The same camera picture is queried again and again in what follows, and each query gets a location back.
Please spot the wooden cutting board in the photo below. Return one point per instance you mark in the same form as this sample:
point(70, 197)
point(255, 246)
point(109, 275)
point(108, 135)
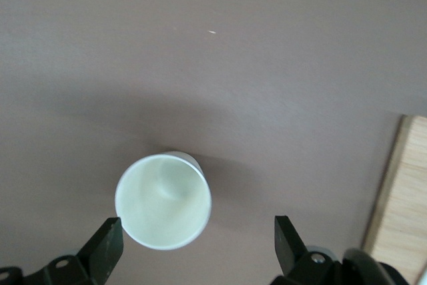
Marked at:
point(407, 198)

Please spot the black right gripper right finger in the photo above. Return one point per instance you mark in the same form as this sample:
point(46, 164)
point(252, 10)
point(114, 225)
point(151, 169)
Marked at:
point(290, 255)

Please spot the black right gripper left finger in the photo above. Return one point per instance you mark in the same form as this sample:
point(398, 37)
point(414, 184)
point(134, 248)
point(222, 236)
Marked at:
point(100, 255)

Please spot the brown table cover sheet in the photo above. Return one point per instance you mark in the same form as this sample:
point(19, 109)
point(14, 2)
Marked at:
point(200, 64)

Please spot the clear cup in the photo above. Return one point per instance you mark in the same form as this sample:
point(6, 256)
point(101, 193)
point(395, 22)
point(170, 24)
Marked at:
point(163, 201)

